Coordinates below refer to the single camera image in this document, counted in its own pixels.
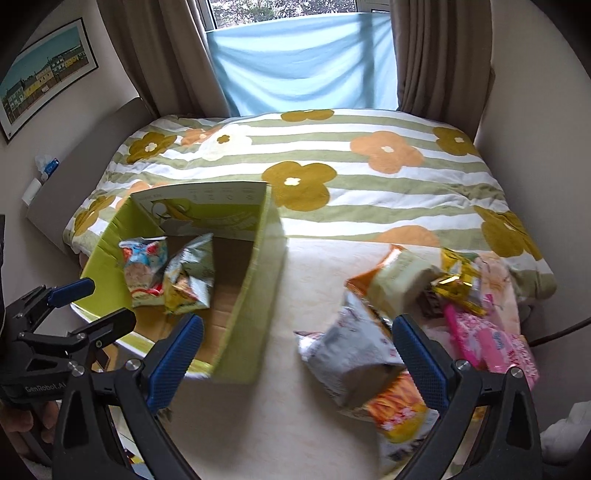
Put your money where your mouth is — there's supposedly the grey-white chip bag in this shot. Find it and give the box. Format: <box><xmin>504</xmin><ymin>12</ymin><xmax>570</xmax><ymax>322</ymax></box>
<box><xmin>294</xmin><ymin>291</ymin><xmax>406</xmax><ymax>411</ymax></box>

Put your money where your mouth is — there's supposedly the right brown curtain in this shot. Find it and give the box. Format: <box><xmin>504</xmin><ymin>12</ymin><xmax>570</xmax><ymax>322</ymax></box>
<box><xmin>390</xmin><ymin>0</ymin><xmax>494</xmax><ymax>139</ymax></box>

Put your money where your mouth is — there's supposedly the floral striped quilt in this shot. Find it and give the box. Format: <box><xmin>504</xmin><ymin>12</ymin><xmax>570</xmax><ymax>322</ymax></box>
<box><xmin>62</xmin><ymin>109</ymin><xmax>557</xmax><ymax>300</ymax></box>

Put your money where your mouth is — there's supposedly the orange yellow snack bag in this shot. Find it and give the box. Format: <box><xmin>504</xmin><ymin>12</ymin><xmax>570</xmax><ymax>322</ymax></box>
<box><xmin>342</xmin><ymin>371</ymin><xmax>439</xmax><ymax>479</ymax></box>

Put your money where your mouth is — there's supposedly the white yellow chip bag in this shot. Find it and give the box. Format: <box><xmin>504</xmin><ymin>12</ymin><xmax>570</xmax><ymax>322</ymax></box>
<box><xmin>163</xmin><ymin>233</ymin><xmax>215</xmax><ymax>315</ymax></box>

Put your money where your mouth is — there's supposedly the grey bed headboard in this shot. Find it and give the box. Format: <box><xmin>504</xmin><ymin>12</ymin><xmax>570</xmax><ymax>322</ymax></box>
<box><xmin>26</xmin><ymin>97</ymin><xmax>153</xmax><ymax>255</ymax></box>

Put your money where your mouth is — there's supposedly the framed city picture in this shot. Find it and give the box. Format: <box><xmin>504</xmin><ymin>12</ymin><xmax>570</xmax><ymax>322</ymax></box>
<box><xmin>1</xmin><ymin>18</ymin><xmax>98</xmax><ymax>141</ymax></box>

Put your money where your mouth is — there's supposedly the yellow-green cardboard box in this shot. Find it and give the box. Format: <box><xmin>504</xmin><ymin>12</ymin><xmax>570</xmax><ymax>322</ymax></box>
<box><xmin>72</xmin><ymin>181</ymin><xmax>287</xmax><ymax>384</ymax></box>

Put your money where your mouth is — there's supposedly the black cable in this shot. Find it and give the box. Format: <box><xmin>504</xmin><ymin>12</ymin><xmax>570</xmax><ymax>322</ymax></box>
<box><xmin>528</xmin><ymin>316</ymin><xmax>591</xmax><ymax>349</ymax></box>

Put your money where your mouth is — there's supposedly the pale green snack bag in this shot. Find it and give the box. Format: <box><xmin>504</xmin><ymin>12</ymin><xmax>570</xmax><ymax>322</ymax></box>
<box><xmin>346</xmin><ymin>245</ymin><xmax>444</xmax><ymax>319</ymax></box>

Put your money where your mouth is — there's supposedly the brown curtain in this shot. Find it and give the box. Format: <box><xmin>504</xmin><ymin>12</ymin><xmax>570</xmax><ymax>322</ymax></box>
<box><xmin>390</xmin><ymin>0</ymin><xmax>494</xmax><ymax>139</ymax></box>
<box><xmin>97</xmin><ymin>0</ymin><xmax>230</xmax><ymax>118</ymax></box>

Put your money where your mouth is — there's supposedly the white roll on headboard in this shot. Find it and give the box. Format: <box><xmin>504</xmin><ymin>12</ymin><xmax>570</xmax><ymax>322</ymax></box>
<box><xmin>21</xmin><ymin>178</ymin><xmax>43</xmax><ymax>207</ymax></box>

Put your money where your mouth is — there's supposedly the blue window cloth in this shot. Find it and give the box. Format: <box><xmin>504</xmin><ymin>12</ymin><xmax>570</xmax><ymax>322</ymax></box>
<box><xmin>207</xmin><ymin>13</ymin><xmax>398</xmax><ymax>116</ymax></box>

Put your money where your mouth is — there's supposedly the pink floral pillowcase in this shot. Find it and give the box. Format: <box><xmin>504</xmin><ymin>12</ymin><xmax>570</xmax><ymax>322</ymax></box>
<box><xmin>476</xmin><ymin>252</ymin><xmax>521</xmax><ymax>335</ymax></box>

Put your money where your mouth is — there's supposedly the gold foil candy bag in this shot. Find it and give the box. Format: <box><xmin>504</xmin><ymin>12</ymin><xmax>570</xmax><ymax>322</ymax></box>
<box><xmin>431</xmin><ymin>248</ymin><xmax>486</xmax><ymax>317</ymax></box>

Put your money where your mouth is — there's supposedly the blue pink shrimp snack bag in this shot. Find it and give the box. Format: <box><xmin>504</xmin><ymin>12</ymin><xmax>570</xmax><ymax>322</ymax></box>
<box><xmin>118</xmin><ymin>236</ymin><xmax>168</xmax><ymax>308</ymax></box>

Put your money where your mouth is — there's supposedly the person's left hand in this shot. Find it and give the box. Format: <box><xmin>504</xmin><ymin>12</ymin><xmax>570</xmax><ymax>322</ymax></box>
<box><xmin>1</xmin><ymin>401</ymin><xmax>59</xmax><ymax>443</ymax></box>

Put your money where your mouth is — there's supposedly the left brown curtain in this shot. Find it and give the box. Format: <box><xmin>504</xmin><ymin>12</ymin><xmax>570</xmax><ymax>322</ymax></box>
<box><xmin>97</xmin><ymin>0</ymin><xmax>230</xmax><ymax>118</ymax></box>

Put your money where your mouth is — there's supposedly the window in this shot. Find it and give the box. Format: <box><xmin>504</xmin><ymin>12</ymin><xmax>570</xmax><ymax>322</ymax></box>
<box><xmin>197</xmin><ymin>0</ymin><xmax>390</xmax><ymax>30</ymax></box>

